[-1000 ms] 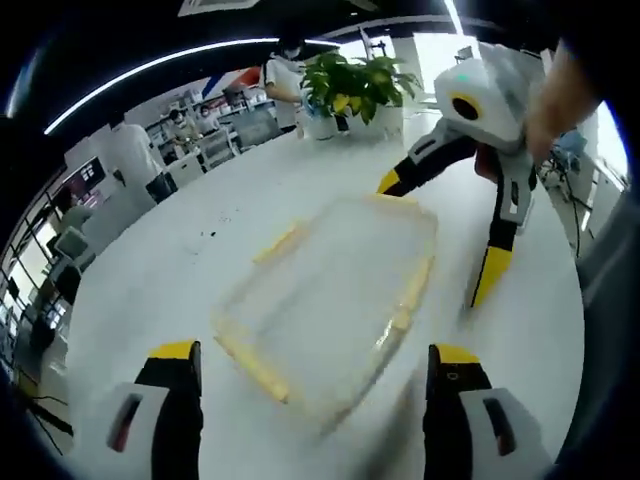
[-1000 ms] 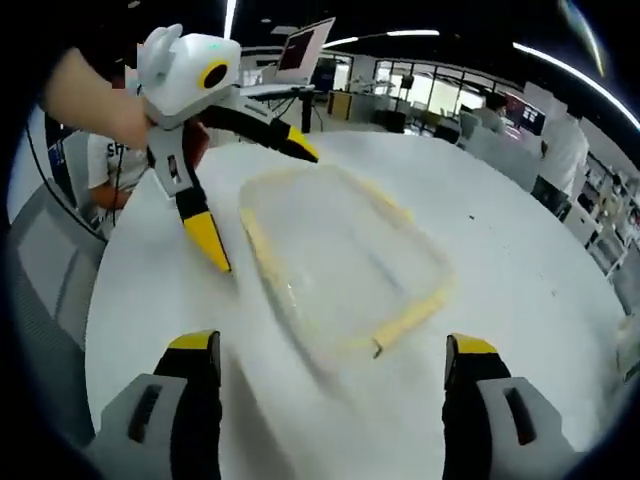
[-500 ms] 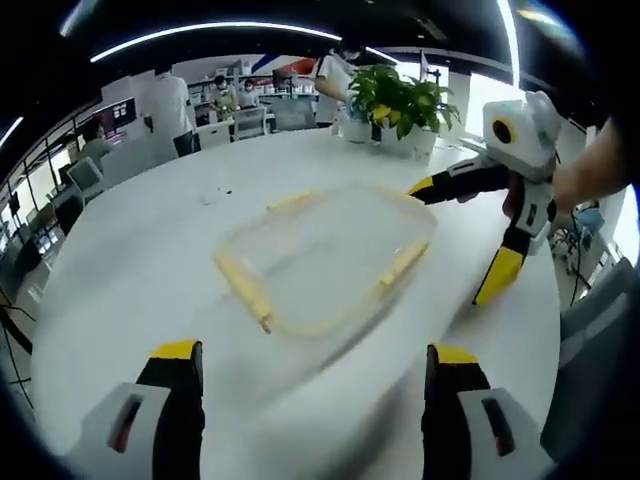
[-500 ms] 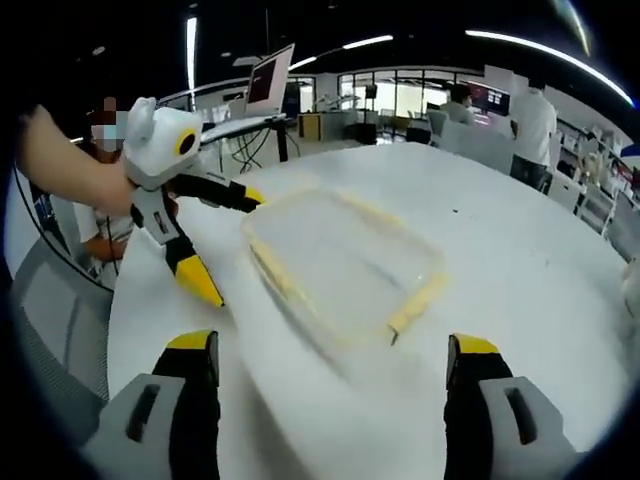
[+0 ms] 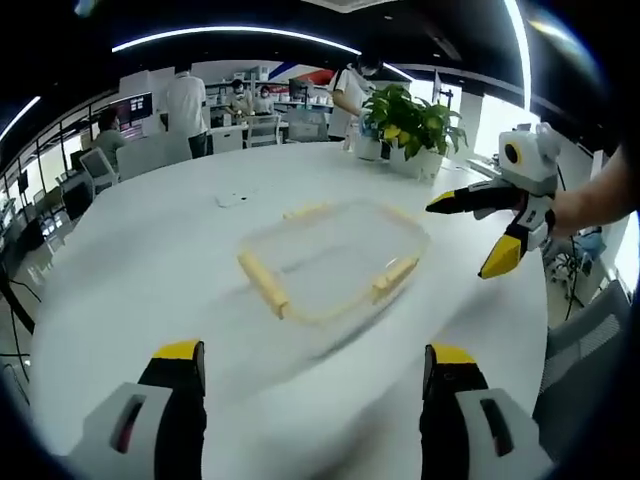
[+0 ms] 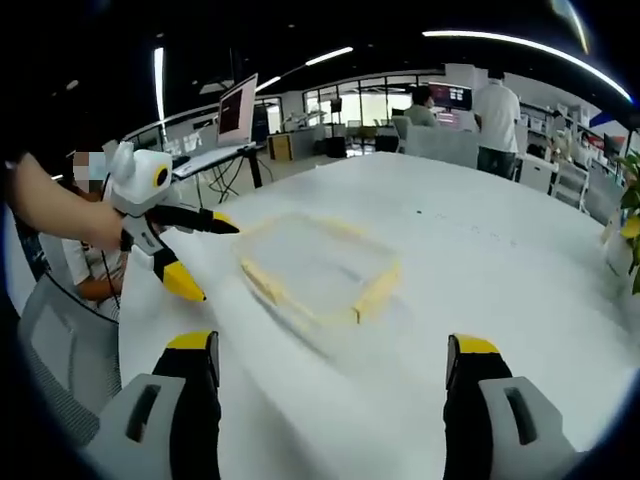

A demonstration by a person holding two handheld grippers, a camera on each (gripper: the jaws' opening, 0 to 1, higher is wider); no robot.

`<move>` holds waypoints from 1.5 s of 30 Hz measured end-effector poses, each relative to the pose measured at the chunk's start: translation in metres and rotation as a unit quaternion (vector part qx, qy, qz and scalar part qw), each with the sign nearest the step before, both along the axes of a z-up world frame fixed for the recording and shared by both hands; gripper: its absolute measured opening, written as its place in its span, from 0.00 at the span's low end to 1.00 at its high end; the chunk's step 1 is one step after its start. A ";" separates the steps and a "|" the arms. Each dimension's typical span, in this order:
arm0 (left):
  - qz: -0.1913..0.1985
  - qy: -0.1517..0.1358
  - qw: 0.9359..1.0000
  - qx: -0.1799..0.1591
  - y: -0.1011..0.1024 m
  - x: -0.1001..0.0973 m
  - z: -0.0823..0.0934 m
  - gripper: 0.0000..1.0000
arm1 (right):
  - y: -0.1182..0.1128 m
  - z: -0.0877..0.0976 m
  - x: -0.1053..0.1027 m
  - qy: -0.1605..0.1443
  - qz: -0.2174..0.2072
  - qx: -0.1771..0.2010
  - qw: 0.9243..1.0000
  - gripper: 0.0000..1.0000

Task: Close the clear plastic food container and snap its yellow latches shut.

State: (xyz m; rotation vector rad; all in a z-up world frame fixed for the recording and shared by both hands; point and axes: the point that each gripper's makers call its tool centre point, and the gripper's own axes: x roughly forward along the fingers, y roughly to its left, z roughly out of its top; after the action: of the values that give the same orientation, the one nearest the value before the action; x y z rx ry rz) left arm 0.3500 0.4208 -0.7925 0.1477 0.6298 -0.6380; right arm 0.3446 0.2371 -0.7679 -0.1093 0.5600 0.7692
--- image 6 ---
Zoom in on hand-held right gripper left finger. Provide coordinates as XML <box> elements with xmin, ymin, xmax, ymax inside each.
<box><xmin>92</xmin><ymin>329</ymin><xmax>223</xmax><ymax>480</ymax></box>

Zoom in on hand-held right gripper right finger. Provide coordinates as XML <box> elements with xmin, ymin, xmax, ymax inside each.
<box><xmin>442</xmin><ymin>333</ymin><xmax>581</xmax><ymax>480</ymax></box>

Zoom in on clear plastic box yellow buckle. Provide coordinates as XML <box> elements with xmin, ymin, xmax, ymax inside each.
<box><xmin>231</xmin><ymin>211</ymin><xmax>404</xmax><ymax>327</ymax></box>

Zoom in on person's left hand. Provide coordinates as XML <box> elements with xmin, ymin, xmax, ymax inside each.
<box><xmin>72</xmin><ymin>199</ymin><xmax>125</xmax><ymax>252</ymax></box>

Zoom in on white desk with black legs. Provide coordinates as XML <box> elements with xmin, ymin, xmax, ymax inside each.
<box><xmin>171</xmin><ymin>141</ymin><xmax>265</xmax><ymax>205</ymax></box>

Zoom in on straight ceiling light strip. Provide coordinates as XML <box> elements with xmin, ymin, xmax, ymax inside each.
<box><xmin>304</xmin><ymin>46</ymin><xmax>355</xmax><ymax>67</ymax></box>
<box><xmin>151</xmin><ymin>46</ymin><xmax>167</xmax><ymax>122</ymax></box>

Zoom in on yellow and black cabinet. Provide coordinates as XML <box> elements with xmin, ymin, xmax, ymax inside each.
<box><xmin>266</xmin><ymin>133</ymin><xmax>295</xmax><ymax>163</ymax></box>

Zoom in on large computer monitor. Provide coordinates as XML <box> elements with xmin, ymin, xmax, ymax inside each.
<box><xmin>215</xmin><ymin>72</ymin><xmax>260</xmax><ymax>149</ymax></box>

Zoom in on grey mesh office chair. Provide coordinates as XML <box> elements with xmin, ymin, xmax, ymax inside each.
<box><xmin>17</xmin><ymin>269</ymin><xmax>125</xmax><ymax>451</ymax></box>

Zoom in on green potted plant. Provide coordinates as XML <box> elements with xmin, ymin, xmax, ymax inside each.
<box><xmin>601</xmin><ymin>151</ymin><xmax>640</xmax><ymax>297</ymax></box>

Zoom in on white cabinet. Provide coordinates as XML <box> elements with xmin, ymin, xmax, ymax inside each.
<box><xmin>518</xmin><ymin>153</ymin><xmax>560</xmax><ymax>195</ymax></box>

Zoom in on grey back office chair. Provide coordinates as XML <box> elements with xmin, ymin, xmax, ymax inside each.
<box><xmin>403</xmin><ymin>124</ymin><xmax>480</xmax><ymax>170</ymax></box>

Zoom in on black monitor with red screen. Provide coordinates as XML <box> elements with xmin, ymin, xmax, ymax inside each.
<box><xmin>428</xmin><ymin>81</ymin><xmax>474</xmax><ymax>113</ymax></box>

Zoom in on curved ceiling light strip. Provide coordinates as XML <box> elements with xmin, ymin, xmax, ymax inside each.
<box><xmin>421</xmin><ymin>29</ymin><xmax>634</xmax><ymax>102</ymax></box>

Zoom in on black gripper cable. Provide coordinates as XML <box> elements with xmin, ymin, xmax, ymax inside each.
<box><xmin>99</xmin><ymin>248</ymin><xmax>123</xmax><ymax>314</ymax></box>

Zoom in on white frame office chair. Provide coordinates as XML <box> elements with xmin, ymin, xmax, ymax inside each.
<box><xmin>391</xmin><ymin>115</ymin><xmax>414</xmax><ymax>153</ymax></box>

